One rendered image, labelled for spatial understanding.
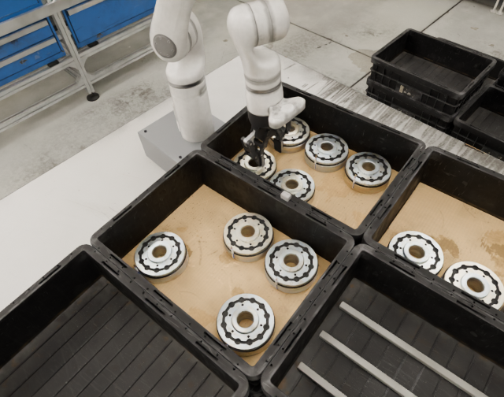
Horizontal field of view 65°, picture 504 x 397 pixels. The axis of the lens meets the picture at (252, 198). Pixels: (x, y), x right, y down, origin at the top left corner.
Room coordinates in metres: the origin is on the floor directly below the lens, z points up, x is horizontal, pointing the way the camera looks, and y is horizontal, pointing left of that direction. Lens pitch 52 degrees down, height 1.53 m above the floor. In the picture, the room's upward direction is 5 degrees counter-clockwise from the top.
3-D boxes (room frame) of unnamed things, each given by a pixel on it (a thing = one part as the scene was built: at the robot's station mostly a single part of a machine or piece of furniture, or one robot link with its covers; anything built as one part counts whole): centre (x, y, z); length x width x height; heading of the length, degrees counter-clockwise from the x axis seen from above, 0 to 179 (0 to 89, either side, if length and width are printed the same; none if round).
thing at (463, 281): (0.29, -0.39, 0.86); 0.05 x 0.05 x 0.01
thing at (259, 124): (0.64, -0.04, 0.98); 0.08 x 0.08 x 0.09
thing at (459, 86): (1.38, -0.78, 0.37); 0.40 x 0.30 x 0.45; 42
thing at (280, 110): (0.63, -0.05, 1.05); 0.11 x 0.09 x 0.06; 41
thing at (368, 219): (0.61, -0.14, 0.92); 0.40 x 0.30 x 0.02; 48
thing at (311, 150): (0.66, -0.19, 0.86); 0.10 x 0.10 x 0.01
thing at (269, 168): (0.63, -0.01, 0.86); 0.10 x 0.10 x 0.01
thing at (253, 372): (0.39, 0.06, 0.92); 0.40 x 0.30 x 0.02; 48
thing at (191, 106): (0.83, 0.14, 0.88); 0.09 x 0.09 x 0.17; 45
